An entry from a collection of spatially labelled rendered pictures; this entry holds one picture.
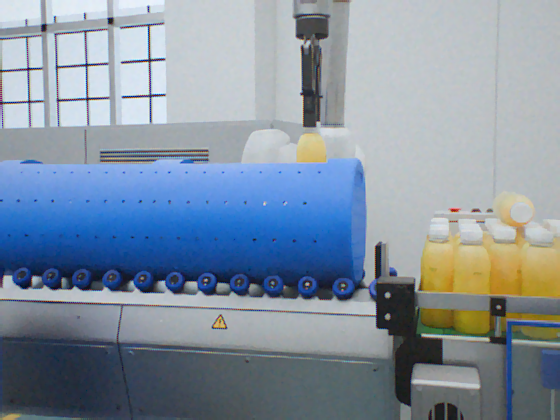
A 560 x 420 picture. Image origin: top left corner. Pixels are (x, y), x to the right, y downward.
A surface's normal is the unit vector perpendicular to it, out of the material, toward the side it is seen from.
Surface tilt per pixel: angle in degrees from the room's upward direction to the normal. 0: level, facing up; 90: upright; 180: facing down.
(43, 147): 90
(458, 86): 90
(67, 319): 70
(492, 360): 90
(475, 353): 90
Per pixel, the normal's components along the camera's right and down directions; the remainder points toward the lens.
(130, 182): -0.18, -0.60
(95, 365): -0.22, 0.39
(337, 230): -0.24, 0.07
